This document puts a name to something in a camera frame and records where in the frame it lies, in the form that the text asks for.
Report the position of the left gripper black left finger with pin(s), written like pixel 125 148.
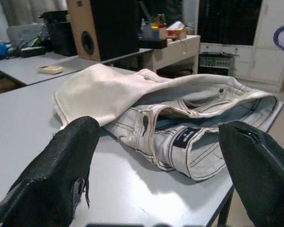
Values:
pixel 49 177

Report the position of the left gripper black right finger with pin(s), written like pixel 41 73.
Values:
pixel 262 177

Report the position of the white denim jeans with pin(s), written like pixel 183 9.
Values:
pixel 97 89

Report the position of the blue plastic hanger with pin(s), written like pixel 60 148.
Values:
pixel 275 37

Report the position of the small beige box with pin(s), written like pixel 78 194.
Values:
pixel 49 69

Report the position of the black power adapter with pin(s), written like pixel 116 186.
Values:
pixel 32 51

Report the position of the black plastic bin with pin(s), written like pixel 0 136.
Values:
pixel 61 35

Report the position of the white side desk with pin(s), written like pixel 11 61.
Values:
pixel 177 52

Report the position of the black television screen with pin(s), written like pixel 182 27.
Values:
pixel 229 21

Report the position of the wooden black loudspeaker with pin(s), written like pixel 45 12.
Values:
pixel 113 28

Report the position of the cardboard tissue box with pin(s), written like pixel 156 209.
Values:
pixel 177 32

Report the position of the black shelf board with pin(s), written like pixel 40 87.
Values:
pixel 153 43

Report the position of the white table black frame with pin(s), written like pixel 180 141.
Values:
pixel 21 68
pixel 26 113

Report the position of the white tv wall unit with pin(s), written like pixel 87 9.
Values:
pixel 265 61

